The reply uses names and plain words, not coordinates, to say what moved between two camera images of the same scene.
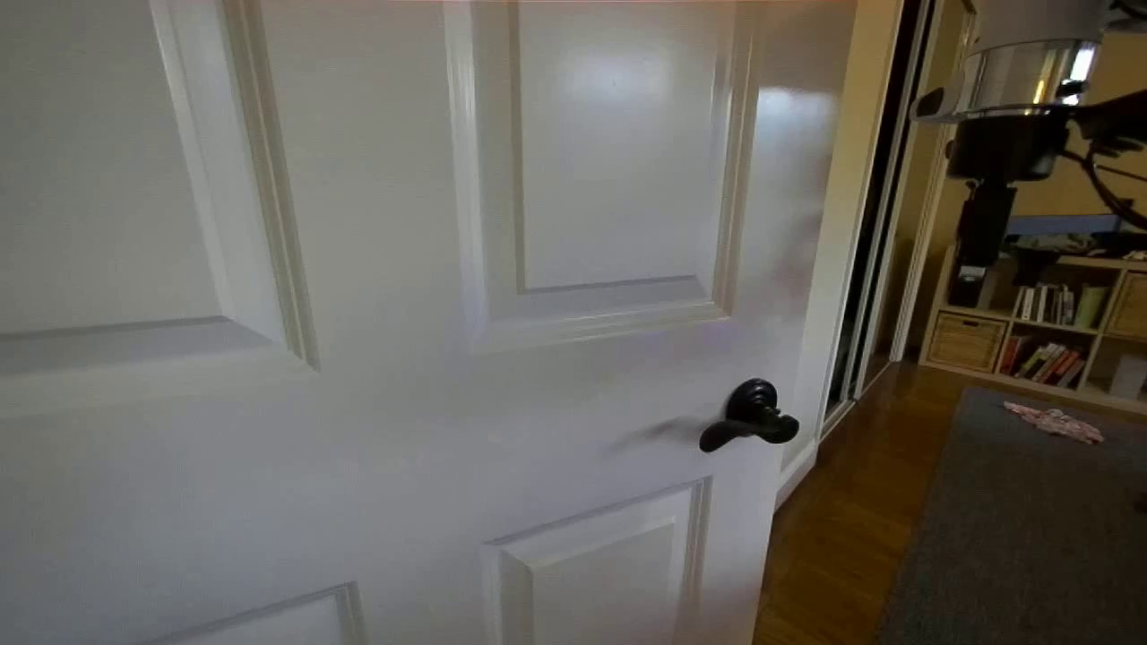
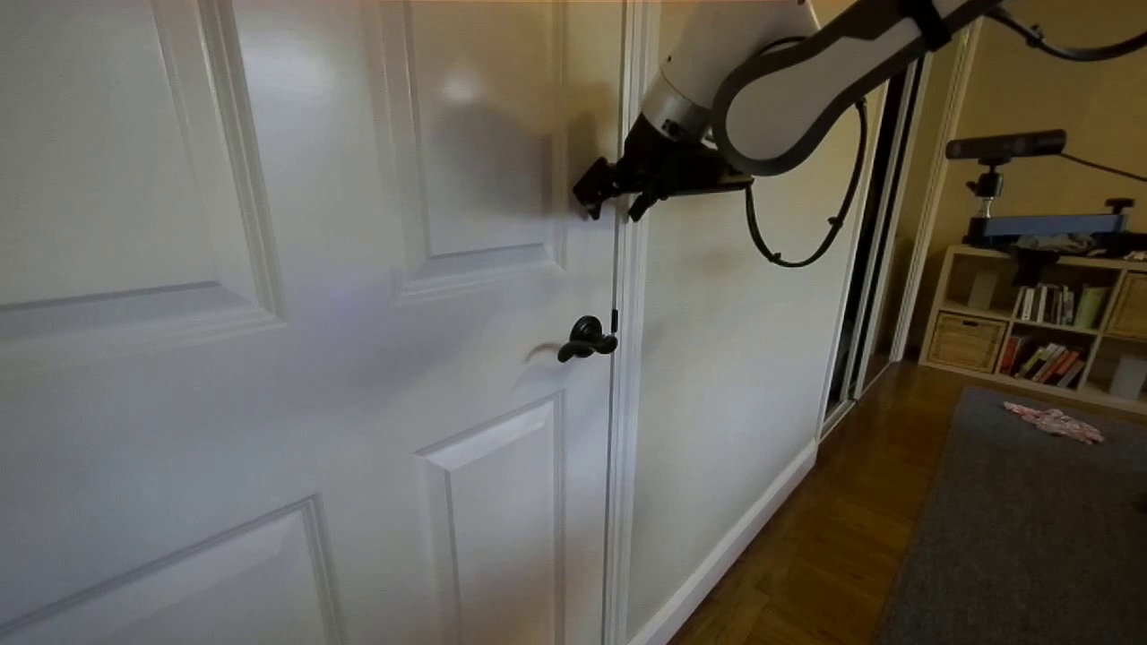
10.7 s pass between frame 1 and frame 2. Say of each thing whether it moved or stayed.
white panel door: moved
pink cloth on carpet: stayed
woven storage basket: stayed
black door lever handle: moved
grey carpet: stayed
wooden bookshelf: stayed
